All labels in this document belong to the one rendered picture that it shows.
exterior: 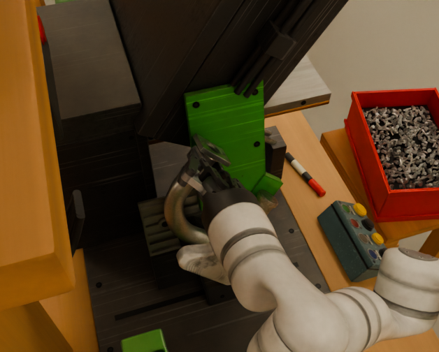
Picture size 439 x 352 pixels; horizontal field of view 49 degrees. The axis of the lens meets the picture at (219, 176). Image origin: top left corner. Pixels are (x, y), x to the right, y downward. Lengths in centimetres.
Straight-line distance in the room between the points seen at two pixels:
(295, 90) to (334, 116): 162
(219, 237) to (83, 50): 42
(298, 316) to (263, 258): 9
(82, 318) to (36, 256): 72
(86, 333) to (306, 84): 60
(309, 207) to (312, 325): 60
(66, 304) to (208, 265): 43
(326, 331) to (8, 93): 31
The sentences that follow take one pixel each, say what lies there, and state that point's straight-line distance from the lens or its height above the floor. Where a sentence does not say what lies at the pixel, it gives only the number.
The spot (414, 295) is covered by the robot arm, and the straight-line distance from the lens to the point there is 72.
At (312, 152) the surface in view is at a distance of 111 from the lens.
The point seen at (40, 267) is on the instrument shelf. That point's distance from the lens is 23.
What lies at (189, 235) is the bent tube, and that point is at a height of 107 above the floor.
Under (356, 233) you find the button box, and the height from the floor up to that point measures 96.
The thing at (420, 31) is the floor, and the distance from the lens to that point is 324.
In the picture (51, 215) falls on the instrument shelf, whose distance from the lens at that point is 23.
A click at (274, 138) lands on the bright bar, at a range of 98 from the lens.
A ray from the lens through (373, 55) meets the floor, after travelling 296.
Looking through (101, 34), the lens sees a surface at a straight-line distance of 86.
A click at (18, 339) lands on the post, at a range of 61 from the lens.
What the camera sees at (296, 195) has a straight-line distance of 103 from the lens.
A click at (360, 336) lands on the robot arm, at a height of 124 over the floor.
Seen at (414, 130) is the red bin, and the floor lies 88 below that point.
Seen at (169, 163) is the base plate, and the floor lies 90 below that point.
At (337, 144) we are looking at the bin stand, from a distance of 128.
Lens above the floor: 172
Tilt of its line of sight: 52 degrees down
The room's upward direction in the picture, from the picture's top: straight up
